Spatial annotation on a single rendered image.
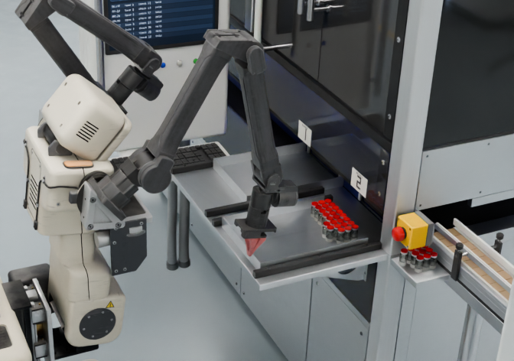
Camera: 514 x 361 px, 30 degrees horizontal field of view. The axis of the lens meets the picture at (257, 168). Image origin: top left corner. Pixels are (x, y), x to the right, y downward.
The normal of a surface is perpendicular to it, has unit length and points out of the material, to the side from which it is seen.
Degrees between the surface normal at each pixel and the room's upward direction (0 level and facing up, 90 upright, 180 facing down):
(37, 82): 0
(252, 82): 98
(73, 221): 90
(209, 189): 0
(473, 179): 90
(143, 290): 0
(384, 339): 90
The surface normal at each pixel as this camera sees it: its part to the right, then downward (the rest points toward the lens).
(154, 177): 0.45, 0.47
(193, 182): 0.04, -0.88
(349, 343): -0.90, 0.17
